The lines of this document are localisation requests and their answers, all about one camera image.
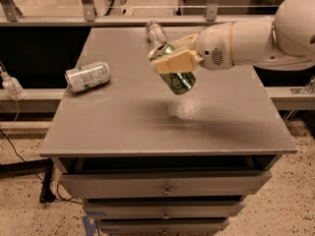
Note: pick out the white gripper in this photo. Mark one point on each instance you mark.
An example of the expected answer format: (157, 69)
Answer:
(213, 46)

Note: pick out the grey metal railing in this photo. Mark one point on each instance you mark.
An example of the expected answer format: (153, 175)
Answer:
(78, 13)

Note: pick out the clear plastic bottle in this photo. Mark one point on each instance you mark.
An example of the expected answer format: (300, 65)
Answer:
(156, 34)

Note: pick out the middle grey drawer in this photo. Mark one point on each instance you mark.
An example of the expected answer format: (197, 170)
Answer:
(165, 210)

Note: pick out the grey drawer cabinet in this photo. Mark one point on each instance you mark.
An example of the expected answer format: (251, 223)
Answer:
(136, 124)

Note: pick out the white and green soda can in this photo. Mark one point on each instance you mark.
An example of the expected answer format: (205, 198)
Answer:
(87, 77)

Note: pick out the top grey drawer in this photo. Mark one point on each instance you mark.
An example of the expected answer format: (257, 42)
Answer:
(164, 184)

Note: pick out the black metal floor stand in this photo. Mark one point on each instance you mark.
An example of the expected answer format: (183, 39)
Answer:
(44, 166)

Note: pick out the grey drawer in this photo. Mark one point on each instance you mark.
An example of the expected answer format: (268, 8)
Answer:
(164, 184)
(165, 210)
(162, 226)

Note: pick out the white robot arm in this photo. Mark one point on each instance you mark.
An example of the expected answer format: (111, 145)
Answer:
(284, 42)

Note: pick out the bottom grey drawer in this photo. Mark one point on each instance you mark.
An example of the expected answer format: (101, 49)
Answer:
(162, 226)

